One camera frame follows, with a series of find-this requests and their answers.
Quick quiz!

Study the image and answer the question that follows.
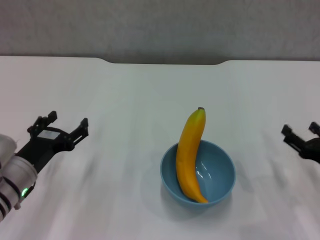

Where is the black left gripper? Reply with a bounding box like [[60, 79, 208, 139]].
[[15, 110, 90, 174]]

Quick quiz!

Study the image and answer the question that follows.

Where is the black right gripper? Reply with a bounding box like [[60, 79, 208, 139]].
[[280, 121, 320, 165]]

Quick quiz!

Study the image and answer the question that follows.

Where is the blue bowl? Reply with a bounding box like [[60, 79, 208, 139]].
[[159, 139, 237, 211]]

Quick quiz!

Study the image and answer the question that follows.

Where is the yellow banana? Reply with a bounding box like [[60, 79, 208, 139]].
[[175, 106, 209, 204]]

